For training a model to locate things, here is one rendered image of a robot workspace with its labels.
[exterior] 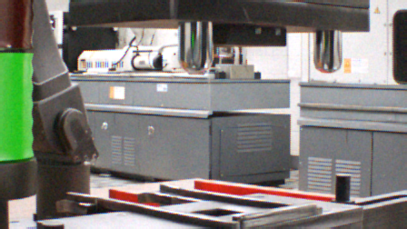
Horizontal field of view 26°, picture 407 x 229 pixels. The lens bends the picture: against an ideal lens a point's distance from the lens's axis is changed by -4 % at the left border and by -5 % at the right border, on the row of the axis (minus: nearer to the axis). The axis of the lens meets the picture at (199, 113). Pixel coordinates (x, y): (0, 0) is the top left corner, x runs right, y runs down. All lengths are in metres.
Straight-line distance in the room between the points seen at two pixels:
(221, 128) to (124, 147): 1.24
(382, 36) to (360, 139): 0.75
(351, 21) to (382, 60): 5.58
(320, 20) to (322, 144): 5.98
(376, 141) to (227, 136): 1.80
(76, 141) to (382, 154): 5.29
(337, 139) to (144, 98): 2.34
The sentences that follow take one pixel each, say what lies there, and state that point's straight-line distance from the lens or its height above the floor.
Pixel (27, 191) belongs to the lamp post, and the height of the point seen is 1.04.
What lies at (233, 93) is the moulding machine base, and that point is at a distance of 7.61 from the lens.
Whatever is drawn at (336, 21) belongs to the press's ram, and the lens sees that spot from 0.58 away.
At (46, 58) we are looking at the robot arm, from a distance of 0.93.
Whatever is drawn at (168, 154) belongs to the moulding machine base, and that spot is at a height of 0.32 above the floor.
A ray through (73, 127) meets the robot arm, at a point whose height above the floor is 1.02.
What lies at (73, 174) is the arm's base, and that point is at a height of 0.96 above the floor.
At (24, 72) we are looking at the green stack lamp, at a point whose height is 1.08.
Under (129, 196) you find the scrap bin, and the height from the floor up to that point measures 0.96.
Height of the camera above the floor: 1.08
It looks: 3 degrees down
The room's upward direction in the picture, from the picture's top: straight up
